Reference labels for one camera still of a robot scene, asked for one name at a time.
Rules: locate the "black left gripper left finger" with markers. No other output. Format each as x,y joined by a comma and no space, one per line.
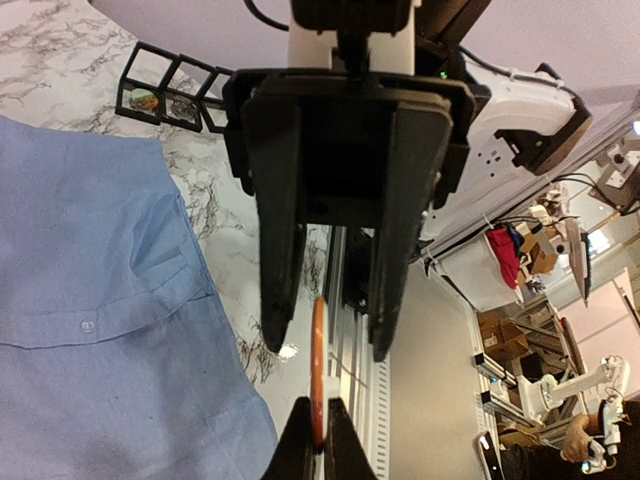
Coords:
293,458

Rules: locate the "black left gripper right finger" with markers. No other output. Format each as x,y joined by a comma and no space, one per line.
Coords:
344,456

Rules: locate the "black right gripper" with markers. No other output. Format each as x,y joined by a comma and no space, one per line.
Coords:
316,147

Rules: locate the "round brooch orange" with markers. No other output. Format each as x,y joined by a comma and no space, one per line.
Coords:
319,374

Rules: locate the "blue shirt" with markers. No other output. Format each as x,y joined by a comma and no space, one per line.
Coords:
117,359

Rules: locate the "round brooch dark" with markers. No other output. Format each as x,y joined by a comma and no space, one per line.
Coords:
183,109

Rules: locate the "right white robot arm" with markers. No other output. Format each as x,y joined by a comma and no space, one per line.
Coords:
534,113

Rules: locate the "aluminium front rail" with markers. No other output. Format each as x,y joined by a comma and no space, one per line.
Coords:
364,385

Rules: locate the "black frame box right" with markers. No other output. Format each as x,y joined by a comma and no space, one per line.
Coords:
211,103

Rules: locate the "black frame box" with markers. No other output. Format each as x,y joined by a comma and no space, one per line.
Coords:
170,93
211,103
145,68

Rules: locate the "black frame box middle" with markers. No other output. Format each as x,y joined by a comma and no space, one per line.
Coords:
170,93

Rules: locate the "black frame box left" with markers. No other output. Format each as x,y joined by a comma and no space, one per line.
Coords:
145,68

